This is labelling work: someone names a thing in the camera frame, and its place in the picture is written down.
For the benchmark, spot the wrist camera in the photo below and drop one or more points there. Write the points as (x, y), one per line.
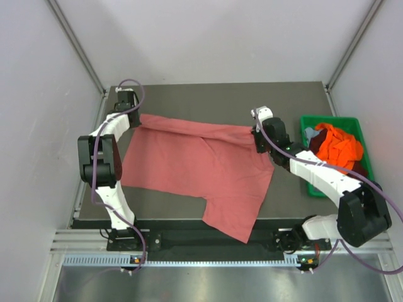
(261, 113)
(126, 100)

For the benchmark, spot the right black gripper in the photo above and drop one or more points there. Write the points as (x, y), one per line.
(256, 134)

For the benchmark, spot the light blue t shirt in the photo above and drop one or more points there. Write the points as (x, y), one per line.
(310, 133)

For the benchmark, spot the maroon t shirt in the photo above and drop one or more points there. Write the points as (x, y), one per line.
(318, 141)

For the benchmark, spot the aluminium frame post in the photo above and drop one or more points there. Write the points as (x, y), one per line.
(72, 38)
(364, 25)

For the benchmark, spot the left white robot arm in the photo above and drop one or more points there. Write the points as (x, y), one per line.
(100, 164)

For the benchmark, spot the grey slotted cable duct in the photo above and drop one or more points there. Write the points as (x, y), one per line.
(127, 260)

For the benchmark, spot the green plastic bin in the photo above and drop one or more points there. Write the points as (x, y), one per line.
(340, 142)

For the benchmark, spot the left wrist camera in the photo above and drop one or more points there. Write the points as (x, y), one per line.
(126, 100)

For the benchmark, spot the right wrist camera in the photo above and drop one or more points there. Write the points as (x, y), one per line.
(261, 113)

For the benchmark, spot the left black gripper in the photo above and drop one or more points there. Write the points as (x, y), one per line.
(136, 123)

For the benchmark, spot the right aluminium frame post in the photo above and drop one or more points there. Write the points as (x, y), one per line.
(364, 25)

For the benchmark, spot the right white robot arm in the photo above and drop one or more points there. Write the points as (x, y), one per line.
(362, 213)

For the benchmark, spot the left aluminium frame post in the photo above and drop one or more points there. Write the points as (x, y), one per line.
(72, 38)

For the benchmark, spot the orange t shirt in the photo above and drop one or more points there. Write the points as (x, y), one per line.
(338, 148)

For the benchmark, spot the aluminium front rail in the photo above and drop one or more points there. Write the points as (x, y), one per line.
(78, 239)

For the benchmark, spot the pink t shirt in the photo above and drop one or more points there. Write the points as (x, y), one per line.
(218, 163)

